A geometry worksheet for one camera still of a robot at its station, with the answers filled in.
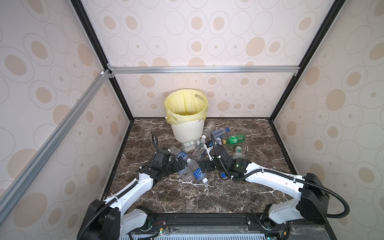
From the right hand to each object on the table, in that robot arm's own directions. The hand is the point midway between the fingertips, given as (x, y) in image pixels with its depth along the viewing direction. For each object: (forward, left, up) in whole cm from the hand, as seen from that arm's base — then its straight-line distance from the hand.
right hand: (205, 159), depth 81 cm
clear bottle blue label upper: (+8, +13, -8) cm, 17 cm away
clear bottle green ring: (+15, +8, -9) cm, 20 cm away
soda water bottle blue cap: (+26, -12, -10) cm, 31 cm away
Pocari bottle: (-4, +10, -9) cm, 14 cm away
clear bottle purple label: (+21, -10, -11) cm, 26 cm away
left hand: (0, +11, -4) cm, 12 cm away
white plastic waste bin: (+20, +12, 0) cm, 23 cm away
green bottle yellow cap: (+20, -22, -9) cm, 31 cm away
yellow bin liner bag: (+42, +11, +2) cm, 44 cm away
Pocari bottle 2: (-4, +4, -9) cm, 10 cm away
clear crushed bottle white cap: (+34, -5, -13) cm, 37 cm away
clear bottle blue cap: (+11, +4, -10) cm, 16 cm away
